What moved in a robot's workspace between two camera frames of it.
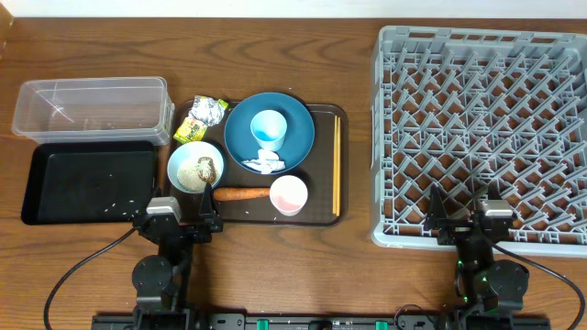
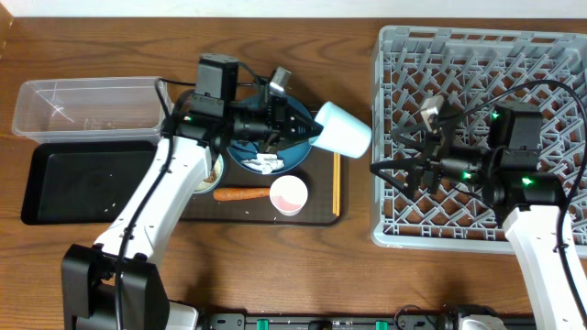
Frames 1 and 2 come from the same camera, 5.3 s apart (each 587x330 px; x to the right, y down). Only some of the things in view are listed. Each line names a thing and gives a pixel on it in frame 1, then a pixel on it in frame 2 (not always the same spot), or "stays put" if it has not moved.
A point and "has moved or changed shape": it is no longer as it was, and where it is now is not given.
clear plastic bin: (115, 109) stays put
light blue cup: (269, 127) has moved or changed shape
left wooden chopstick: (335, 149) stays put
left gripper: (214, 222) → (280, 116)
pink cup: (289, 193) stays put
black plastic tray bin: (72, 182) stays put
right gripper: (455, 228) → (433, 148)
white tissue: (268, 161) stays put
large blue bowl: (299, 136) stays put
